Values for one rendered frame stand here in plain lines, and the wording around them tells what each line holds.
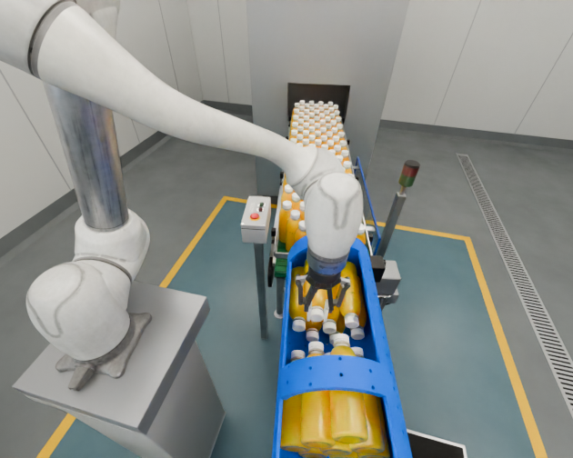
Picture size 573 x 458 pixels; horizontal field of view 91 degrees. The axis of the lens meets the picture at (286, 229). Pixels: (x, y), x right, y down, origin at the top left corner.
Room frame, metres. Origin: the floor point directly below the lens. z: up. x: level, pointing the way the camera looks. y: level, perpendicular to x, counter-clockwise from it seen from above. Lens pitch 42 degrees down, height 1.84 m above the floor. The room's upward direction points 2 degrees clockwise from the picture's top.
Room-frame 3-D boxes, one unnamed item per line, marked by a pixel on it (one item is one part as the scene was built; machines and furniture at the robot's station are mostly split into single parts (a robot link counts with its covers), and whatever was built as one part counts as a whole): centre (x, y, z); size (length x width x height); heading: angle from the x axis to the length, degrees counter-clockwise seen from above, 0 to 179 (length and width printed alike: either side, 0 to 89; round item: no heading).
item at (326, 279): (0.42, -0.09, 1.32); 0.08 x 0.07 x 0.09; 88
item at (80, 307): (0.37, 0.49, 1.23); 0.18 x 0.16 x 0.22; 3
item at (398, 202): (1.08, -0.53, 0.55); 0.04 x 0.04 x 1.10; 88
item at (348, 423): (0.23, -0.14, 1.16); 0.19 x 0.07 x 0.07; 178
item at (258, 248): (0.93, 0.13, 0.50); 0.04 x 0.04 x 1.00; 88
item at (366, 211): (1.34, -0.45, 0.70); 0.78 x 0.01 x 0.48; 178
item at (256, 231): (0.93, 0.13, 1.05); 0.20 x 0.10 x 0.10; 178
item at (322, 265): (0.42, -0.09, 1.39); 0.09 x 0.09 x 0.06
